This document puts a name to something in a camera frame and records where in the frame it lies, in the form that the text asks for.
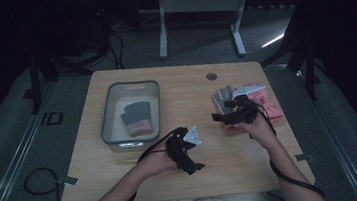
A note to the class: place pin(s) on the black metal stand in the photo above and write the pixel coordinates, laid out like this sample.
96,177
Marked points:
308,66
34,82

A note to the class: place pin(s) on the black floor tape mark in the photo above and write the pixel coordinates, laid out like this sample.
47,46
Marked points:
51,118

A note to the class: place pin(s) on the person's right hand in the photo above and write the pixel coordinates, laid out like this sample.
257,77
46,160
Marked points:
260,132

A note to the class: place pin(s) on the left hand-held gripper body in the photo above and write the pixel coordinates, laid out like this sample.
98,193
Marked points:
178,147

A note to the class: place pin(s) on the grey table edge clip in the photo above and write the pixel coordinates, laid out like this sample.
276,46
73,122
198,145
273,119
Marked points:
69,181
304,157

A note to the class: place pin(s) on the metal floor rail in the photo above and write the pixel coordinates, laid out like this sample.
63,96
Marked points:
347,163
11,168

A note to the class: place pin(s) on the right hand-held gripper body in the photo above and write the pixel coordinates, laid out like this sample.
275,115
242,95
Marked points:
243,112

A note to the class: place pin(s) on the white plastic bin grey rim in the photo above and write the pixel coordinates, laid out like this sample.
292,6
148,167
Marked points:
115,120

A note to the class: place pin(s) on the white metal desk frame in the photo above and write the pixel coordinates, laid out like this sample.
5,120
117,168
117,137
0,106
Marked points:
201,3

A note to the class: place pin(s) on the dark equipment with red light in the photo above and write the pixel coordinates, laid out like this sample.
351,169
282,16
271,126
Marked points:
99,18

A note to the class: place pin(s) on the person's left hand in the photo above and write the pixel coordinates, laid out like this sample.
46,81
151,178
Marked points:
158,163

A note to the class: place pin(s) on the grey knit glove pink cuff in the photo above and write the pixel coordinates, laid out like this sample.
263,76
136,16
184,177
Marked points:
139,133
137,113

